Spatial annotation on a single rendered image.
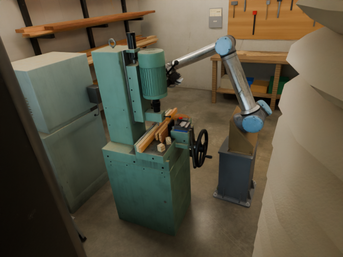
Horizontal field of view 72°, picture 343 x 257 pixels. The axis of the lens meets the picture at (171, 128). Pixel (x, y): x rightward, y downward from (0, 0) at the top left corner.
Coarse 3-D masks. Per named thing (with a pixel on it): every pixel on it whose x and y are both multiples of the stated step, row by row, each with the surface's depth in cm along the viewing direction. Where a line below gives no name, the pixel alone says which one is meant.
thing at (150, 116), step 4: (148, 112) 176; (152, 112) 175; (160, 112) 174; (164, 112) 176; (148, 116) 177; (152, 116) 175; (156, 116) 174; (160, 116) 172; (148, 120) 179; (152, 120) 177; (156, 120) 176; (160, 120) 174
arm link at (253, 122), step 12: (228, 36) 168; (216, 48) 167; (228, 48) 163; (228, 60) 167; (228, 72) 172; (240, 72) 169; (240, 84) 171; (240, 96) 175; (252, 96) 176; (252, 108) 176; (252, 120) 175; (264, 120) 182; (252, 132) 180
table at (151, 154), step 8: (176, 120) 198; (168, 136) 177; (152, 144) 168; (168, 144) 167; (176, 144) 173; (184, 144) 171; (136, 152) 162; (144, 152) 160; (152, 152) 159; (160, 152) 159; (168, 152) 163; (152, 160) 160; (160, 160) 157
